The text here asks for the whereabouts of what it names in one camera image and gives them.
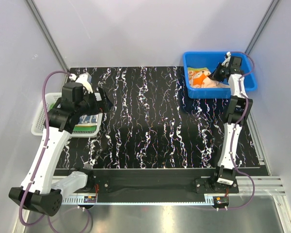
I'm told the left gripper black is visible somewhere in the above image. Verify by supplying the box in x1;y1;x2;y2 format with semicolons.
76;86;113;116

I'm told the orange patterned cloth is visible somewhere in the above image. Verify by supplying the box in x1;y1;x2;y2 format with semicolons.
187;67;229;88

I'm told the grey blue patterned towel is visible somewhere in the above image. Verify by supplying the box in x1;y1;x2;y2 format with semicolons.
78;115;97;125

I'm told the green microfiber towel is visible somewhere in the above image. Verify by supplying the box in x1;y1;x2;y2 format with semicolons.
45;103;99;134

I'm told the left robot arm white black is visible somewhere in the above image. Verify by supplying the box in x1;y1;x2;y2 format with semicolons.
8;82;113;216

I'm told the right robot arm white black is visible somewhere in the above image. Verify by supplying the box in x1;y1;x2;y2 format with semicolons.
209;52;253;193

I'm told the blue plastic bin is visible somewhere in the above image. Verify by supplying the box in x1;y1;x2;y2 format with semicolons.
182;51;258;99

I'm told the black marble pattern mat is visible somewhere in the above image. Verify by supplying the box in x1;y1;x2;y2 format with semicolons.
37;66;269;175

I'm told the white perforated plastic basket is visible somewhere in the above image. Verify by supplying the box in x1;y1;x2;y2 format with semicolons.
31;92;103;138

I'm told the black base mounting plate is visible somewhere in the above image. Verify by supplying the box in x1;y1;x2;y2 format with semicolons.
93;168;238;204

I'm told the left small circuit board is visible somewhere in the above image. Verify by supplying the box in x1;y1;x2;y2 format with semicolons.
83;195;97;203

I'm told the small circuit board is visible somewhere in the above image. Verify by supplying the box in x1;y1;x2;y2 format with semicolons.
83;195;97;203
214;197;229;206

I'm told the right small circuit board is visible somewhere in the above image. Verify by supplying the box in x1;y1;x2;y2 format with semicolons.
214;197;229;206

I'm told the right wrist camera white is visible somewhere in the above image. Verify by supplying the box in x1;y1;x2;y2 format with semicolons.
222;51;231;67

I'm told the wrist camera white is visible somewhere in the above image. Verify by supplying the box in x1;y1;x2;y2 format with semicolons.
76;73;93;93
222;51;231;67

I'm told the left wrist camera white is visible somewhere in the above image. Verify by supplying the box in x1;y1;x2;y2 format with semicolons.
76;73;93;93

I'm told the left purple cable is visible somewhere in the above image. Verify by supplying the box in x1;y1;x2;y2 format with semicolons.
18;70;94;233

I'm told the purple cable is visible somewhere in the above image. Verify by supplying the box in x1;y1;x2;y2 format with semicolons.
18;70;94;233
215;51;256;211

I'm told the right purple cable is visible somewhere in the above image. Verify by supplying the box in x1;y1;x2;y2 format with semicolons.
215;51;256;211

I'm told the right aluminium frame post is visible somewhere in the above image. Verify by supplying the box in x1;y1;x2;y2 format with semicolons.
245;0;281;54

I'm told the aluminium frame post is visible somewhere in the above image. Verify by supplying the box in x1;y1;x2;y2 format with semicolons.
245;0;281;54
24;0;69;71

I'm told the left aluminium frame post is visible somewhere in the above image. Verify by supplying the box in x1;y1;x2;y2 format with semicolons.
24;0;69;71

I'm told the aluminium rail front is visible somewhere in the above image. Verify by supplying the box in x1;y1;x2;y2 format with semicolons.
21;176;287;195

